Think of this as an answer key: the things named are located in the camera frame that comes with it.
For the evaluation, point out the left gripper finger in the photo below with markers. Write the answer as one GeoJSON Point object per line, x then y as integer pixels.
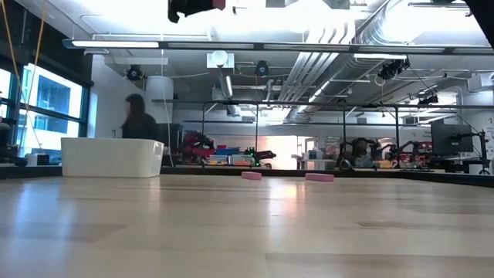
{"type": "Point", "coordinates": [189, 5]}

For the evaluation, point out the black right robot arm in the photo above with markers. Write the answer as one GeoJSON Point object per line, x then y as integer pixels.
{"type": "Point", "coordinates": [486, 15]}

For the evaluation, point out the white square ceiling fixture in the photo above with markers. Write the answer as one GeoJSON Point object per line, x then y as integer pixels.
{"type": "Point", "coordinates": [220, 58]}

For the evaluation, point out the long linear light fixture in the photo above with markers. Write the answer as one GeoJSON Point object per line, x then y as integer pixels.
{"type": "Point", "coordinates": [116, 44]}

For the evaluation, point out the black round ceiling device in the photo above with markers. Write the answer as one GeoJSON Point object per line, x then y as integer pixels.
{"type": "Point", "coordinates": [134, 73]}
{"type": "Point", "coordinates": [261, 68]}

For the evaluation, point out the person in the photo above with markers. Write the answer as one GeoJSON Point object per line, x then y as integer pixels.
{"type": "Point", "coordinates": [139, 123]}
{"type": "Point", "coordinates": [361, 148]}

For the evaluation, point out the black cabinet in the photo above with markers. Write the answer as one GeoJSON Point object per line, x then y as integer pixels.
{"type": "Point", "coordinates": [171, 135]}

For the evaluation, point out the red equipment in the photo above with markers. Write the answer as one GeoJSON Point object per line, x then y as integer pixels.
{"type": "Point", "coordinates": [195, 148]}

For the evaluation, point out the silver ceiling ducts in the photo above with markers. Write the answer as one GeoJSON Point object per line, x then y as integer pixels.
{"type": "Point", "coordinates": [320, 73]}

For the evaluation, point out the clear storage tub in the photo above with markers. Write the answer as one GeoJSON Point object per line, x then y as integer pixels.
{"type": "Point", "coordinates": [217, 159]}
{"type": "Point", "coordinates": [243, 159]}

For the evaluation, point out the distant robot with green lights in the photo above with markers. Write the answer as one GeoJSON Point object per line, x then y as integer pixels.
{"type": "Point", "coordinates": [264, 155]}

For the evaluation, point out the white plastic bin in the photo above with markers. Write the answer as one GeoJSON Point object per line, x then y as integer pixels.
{"type": "Point", "coordinates": [112, 158]}

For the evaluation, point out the black computer monitor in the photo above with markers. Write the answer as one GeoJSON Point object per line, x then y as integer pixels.
{"type": "Point", "coordinates": [451, 139]}

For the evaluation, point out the black distant frame rail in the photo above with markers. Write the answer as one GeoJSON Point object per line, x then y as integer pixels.
{"type": "Point", "coordinates": [185, 101]}

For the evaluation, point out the black aluminium table frame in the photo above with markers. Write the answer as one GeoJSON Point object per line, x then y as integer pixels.
{"type": "Point", "coordinates": [285, 171]}

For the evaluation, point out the black hanging camera cluster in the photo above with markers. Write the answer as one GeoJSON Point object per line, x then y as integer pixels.
{"type": "Point", "coordinates": [391, 69]}

